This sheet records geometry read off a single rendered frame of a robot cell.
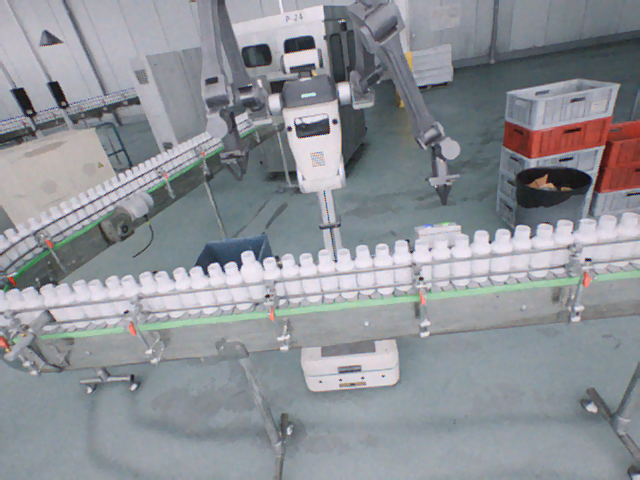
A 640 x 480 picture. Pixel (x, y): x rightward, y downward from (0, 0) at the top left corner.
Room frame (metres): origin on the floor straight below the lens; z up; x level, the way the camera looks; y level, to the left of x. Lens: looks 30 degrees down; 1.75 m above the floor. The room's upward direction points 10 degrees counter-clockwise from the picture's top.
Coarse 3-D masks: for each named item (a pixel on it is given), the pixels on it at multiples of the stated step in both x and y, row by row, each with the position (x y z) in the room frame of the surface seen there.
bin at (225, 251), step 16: (224, 240) 1.52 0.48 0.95; (240, 240) 1.51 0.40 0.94; (256, 240) 1.50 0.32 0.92; (208, 256) 1.49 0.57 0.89; (224, 256) 1.52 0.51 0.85; (240, 256) 1.51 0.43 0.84; (256, 256) 1.51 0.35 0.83; (272, 256) 1.49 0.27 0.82; (208, 272) 1.43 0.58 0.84; (224, 272) 1.52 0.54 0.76
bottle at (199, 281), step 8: (192, 272) 0.95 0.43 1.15; (200, 272) 0.94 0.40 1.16; (192, 280) 0.94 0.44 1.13; (200, 280) 0.93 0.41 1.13; (208, 280) 0.94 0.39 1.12; (192, 288) 0.92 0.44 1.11; (200, 288) 0.92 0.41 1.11; (200, 296) 0.92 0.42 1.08; (208, 296) 0.92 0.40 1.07; (200, 304) 0.92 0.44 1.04; (208, 312) 0.91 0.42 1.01
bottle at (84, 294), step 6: (78, 282) 1.01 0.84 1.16; (84, 282) 1.00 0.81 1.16; (78, 288) 0.98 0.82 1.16; (84, 288) 0.99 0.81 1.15; (78, 294) 0.98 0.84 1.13; (84, 294) 0.98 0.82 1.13; (90, 294) 0.98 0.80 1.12; (78, 300) 0.97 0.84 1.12; (84, 300) 0.97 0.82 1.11; (90, 300) 0.98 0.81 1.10; (84, 306) 0.97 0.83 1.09; (90, 306) 0.97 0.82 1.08; (90, 312) 0.97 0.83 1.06; (96, 312) 0.97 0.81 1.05
